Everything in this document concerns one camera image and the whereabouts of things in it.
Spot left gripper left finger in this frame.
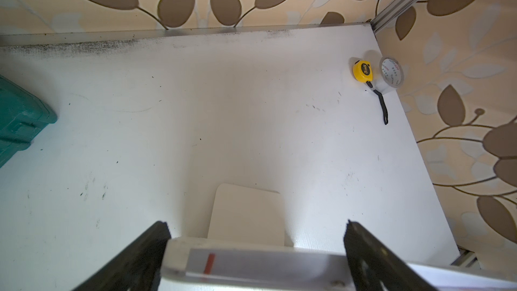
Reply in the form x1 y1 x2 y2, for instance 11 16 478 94
75 221 171 290

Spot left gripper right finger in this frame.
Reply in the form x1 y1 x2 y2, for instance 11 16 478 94
343 221 436 290

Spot green tool case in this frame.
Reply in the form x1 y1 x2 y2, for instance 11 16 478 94
1 77 57 165

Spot yellow tape measure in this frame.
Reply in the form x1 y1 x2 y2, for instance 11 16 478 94
352 60 389 125

